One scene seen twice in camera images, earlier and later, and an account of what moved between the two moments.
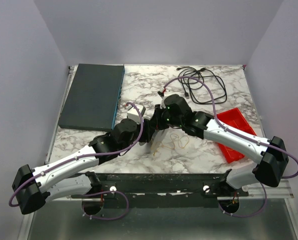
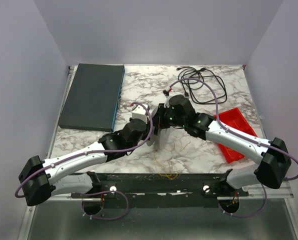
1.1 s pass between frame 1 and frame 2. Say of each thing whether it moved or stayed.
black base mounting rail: stayed
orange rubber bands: moved
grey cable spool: stayed
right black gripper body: stayed
